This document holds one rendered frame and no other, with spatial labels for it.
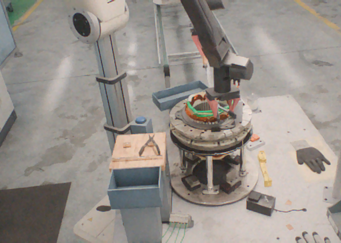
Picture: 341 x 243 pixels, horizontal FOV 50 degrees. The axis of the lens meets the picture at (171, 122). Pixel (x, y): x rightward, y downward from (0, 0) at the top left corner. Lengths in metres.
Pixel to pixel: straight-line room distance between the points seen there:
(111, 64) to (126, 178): 0.55
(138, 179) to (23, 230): 1.58
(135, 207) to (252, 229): 0.45
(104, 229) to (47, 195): 0.86
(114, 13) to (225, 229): 0.93
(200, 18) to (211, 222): 0.75
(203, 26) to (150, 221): 0.66
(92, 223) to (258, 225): 1.12
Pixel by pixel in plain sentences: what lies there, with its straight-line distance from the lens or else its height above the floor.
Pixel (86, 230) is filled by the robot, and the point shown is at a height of 0.26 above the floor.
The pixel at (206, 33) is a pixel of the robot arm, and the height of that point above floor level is 1.48.
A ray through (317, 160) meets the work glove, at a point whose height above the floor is 0.80.
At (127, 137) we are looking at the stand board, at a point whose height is 1.06.
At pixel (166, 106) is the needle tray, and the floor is 1.04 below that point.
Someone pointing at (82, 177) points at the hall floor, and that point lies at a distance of 3.01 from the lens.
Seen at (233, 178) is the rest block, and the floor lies 0.84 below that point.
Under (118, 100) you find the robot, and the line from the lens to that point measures 1.67.
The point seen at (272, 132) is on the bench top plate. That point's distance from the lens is 1.89.
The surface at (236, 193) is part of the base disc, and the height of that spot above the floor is 0.80.
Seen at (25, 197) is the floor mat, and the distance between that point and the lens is 3.00.
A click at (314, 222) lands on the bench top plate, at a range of 1.47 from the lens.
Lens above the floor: 1.85
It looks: 32 degrees down
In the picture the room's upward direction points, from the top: 6 degrees counter-clockwise
